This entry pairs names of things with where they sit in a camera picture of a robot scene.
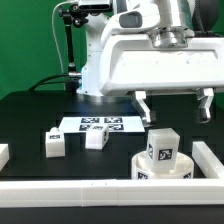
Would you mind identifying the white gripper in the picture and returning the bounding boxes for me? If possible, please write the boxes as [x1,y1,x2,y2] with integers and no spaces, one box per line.
[99,10,224,127]

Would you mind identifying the white round stool seat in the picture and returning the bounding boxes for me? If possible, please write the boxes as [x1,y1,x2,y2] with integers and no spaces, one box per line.
[131,151,194,179]

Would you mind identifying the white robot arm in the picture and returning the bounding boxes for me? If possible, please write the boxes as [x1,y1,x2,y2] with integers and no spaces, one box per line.
[77,0,224,126]

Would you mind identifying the white U-shaped obstacle fence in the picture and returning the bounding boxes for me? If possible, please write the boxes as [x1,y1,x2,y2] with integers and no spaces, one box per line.
[0,141,224,209]

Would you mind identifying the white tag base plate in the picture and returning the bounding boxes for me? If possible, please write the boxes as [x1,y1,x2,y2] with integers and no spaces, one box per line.
[59,116,145,133]

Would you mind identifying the black camera on mount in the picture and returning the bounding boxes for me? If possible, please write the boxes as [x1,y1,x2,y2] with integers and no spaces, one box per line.
[78,0,112,13]

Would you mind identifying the black cables on table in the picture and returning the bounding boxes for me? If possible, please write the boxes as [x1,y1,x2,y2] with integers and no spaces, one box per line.
[27,73,82,92]

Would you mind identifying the white camera cable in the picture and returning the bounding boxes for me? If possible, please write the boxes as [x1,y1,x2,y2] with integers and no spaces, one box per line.
[51,0,75,74]

